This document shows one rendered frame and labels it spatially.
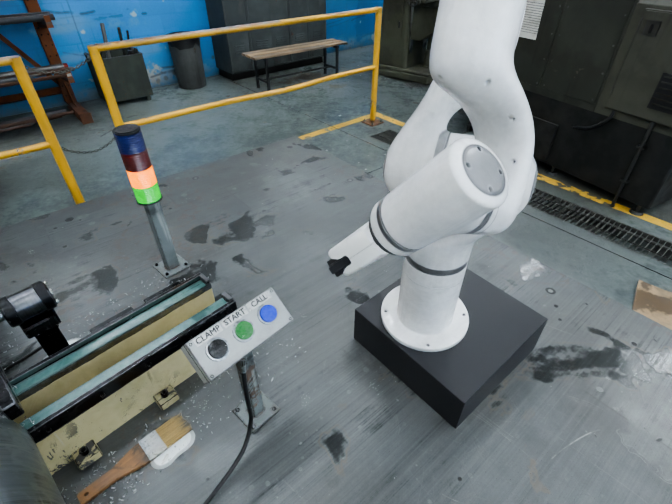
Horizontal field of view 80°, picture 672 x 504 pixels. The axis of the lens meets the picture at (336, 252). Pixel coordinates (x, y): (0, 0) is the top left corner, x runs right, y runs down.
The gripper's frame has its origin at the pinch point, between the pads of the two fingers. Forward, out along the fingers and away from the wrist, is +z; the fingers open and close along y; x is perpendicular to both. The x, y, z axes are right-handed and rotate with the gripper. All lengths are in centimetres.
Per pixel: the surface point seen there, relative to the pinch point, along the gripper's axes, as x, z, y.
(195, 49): -310, 343, -241
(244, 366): 5.2, 14.6, 18.5
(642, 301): 111, 53, -186
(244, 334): 0.6, 8.0, 17.5
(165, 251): -30, 58, 6
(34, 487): 0.8, 5.3, 47.5
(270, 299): -1.7, 8.8, 10.1
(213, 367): 1.9, 8.8, 24.0
